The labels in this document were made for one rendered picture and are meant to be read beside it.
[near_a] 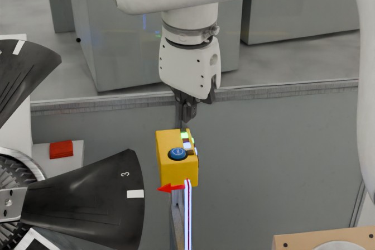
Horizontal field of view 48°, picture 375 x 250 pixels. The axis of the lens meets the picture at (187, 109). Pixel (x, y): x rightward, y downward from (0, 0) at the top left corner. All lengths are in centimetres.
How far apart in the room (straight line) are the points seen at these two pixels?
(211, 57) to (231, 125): 103
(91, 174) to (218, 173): 99
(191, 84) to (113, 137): 98
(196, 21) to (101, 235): 43
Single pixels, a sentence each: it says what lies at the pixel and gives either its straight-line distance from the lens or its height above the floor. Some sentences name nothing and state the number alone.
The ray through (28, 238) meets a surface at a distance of 98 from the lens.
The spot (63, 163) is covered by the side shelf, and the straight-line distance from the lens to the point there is 150.
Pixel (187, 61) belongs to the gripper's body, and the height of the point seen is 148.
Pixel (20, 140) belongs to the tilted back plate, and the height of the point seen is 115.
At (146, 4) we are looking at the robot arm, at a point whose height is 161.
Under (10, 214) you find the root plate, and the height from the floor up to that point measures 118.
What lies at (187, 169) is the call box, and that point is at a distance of 112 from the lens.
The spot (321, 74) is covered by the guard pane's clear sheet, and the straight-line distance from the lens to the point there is 171.
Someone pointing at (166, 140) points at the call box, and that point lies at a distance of 119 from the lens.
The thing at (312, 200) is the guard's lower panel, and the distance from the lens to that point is 208.
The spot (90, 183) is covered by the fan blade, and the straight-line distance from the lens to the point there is 88.
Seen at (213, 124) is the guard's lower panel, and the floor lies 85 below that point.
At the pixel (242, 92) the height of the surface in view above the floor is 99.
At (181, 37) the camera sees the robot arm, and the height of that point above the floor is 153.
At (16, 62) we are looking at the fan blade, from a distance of 92.
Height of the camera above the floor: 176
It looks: 31 degrees down
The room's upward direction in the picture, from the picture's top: straight up
